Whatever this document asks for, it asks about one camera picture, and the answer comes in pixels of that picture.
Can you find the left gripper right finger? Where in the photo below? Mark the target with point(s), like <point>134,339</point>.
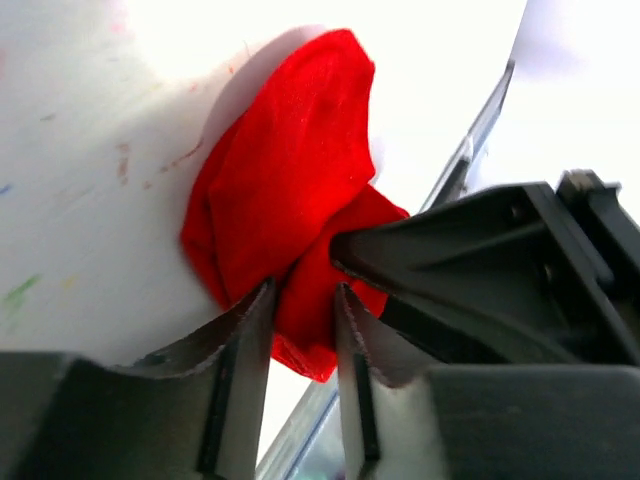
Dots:
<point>406,416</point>

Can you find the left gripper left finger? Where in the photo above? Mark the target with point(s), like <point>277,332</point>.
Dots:
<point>191,410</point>

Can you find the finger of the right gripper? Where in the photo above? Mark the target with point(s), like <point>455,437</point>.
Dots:
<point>508,267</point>

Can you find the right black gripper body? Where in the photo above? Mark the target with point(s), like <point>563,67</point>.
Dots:
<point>595,206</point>

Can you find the red sock with white print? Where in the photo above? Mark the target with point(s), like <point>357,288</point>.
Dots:
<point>292,171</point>

